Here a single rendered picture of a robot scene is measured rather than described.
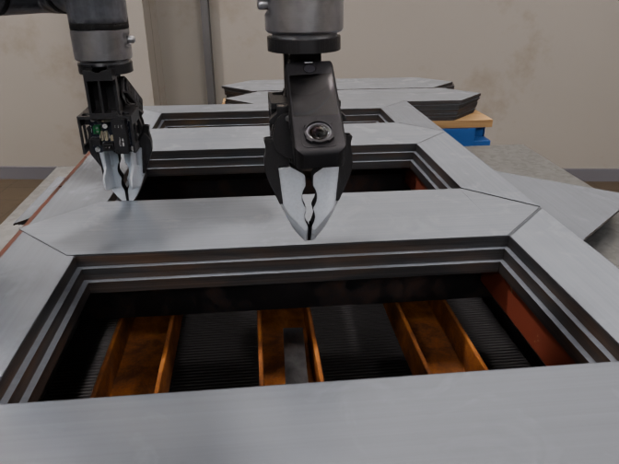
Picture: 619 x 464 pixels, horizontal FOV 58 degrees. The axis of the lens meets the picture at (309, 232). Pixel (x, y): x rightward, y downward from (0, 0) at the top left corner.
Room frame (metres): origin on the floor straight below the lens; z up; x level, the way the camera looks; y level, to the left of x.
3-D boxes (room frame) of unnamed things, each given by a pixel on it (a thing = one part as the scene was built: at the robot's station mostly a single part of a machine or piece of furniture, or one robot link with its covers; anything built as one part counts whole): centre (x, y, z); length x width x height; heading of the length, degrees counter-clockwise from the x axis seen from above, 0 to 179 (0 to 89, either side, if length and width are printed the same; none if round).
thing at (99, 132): (0.77, 0.28, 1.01); 0.09 x 0.08 x 0.12; 6
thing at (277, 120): (0.57, 0.01, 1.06); 0.09 x 0.08 x 0.12; 7
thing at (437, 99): (1.77, -0.12, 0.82); 0.80 x 0.40 x 0.06; 96
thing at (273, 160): (0.55, 0.02, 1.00); 0.05 x 0.02 x 0.09; 97
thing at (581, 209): (1.03, -0.51, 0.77); 0.45 x 0.20 x 0.04; 6
